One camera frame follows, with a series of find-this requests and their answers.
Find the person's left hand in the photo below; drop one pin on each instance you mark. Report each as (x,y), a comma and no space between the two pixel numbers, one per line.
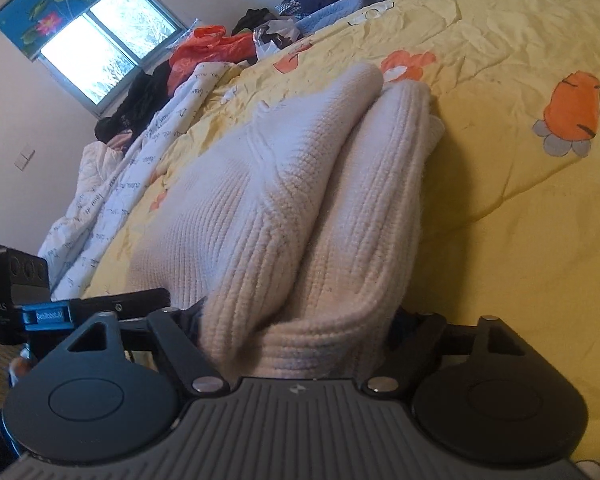
(19,367)

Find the yellow carrot print bed sheet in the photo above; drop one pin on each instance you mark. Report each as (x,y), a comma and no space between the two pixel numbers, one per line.
(505,185)

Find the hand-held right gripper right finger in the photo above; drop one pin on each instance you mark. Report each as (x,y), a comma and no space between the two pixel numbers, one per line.
(421,339)

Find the black clothes heap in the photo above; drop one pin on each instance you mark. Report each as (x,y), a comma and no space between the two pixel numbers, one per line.
(140,100)

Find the clear bag with dark contents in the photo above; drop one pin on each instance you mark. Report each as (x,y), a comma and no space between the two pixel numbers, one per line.
(275,35)

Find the window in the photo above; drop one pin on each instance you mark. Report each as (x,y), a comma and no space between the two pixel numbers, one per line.
(110,40)

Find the white wall switch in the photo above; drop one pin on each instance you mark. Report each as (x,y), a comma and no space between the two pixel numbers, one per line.
(24,157)

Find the white knit sweater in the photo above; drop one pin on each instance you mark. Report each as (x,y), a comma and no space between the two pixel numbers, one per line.
(290,200)

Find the lotus print roller blind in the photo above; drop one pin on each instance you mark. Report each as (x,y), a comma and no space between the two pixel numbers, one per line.
(55,0)

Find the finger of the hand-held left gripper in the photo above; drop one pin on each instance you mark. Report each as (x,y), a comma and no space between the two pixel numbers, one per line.
(125,302)

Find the orange plastic bag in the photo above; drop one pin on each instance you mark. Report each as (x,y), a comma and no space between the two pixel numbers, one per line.
(205,50)

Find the white script print quilt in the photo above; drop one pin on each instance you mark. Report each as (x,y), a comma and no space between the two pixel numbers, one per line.
(130,175)

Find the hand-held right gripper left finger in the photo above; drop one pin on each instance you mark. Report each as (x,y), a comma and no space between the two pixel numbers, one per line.
(196,322)

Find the light blue knit cloth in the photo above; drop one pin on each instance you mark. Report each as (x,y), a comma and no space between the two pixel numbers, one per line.
(340,10)

